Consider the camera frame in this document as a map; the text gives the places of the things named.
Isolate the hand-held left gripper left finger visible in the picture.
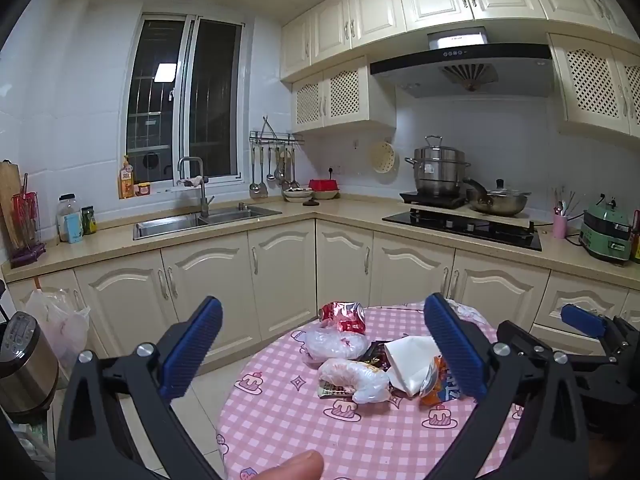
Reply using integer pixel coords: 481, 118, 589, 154
56, 296, 224, 480

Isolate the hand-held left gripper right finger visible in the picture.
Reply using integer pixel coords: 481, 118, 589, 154
424, 292, 591, 480

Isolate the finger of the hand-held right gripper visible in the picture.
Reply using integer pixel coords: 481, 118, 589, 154
495, 320, 556, 361
560, 304, 609, 339

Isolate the orange snack wrapper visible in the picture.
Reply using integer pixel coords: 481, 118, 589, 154
419, 355, 468, 406

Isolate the white paper sheet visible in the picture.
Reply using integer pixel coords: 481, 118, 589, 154
385, 335, 443, 397

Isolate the black snack wrapper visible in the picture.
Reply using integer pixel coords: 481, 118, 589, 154
361, 340, 401, 372

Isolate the crushed red can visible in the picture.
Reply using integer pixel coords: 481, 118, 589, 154
319, 301, 367, 335

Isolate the green and red candy wrapper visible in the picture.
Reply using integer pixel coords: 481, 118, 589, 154
318, 379, 353, 400

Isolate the person's left hand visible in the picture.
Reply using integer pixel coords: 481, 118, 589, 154
239, 450, 325, 480

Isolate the thin white plastic bag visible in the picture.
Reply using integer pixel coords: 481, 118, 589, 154
445, 298, 488, 326

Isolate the green electric pot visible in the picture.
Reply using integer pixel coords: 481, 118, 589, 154
579, 195, 633, 262

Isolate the bundle of chopsticks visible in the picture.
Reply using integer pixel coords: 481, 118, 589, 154
552, 187, 581, 217

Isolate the stainless steel sink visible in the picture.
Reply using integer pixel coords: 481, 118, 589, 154
133, 205, 283, 241

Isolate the black glass gas stove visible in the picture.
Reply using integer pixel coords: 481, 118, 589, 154
382, 208, 543, 252

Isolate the hanging translucent plastic bag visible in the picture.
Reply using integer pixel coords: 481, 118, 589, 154
25, 287, 92, 376

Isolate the pink checkered tablecloth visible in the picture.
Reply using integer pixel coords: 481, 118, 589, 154
216, 302, 531, 480

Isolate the metal wok with lid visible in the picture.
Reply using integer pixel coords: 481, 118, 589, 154
462, 178, 532, 217

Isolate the metal faucet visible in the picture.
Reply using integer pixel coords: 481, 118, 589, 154
177, 156, 215, 218

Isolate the black induction cooker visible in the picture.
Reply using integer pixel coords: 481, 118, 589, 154
399, 191, 468, 210

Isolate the stainless steel rice cooker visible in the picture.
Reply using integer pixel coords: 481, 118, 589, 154
0, 310, 60, 423

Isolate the orange dish soap bottle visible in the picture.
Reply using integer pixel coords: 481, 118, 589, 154
118, 155, 136, 199

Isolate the stainless steel steamer pot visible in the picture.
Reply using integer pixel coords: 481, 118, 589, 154
405, 135, 472, 198

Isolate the clear plastic jar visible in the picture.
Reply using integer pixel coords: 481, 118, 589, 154
56, 193, 82, 242

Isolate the purple chopstick rack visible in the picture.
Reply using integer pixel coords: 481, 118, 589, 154
10, 174, 47, 268

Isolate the yellow round colander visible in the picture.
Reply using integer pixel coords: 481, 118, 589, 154
369, 141, 397, 174

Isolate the red plastic basin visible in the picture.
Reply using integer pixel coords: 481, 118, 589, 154
308, 179, 341, 200

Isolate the wooden cutting board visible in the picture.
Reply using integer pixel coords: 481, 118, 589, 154
0, 160, 23, 253

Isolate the cream lattice door cabinet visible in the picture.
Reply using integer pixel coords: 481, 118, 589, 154
291, 55, 397, 135
547, 32, 640, 136

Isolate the kitchen window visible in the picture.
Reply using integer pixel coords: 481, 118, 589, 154
125, 14, 245, 193

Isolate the black range hood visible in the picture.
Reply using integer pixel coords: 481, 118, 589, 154
370, 26, 553, 99

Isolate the metal wall utensil rack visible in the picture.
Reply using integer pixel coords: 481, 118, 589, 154
249, 130, 306, 147

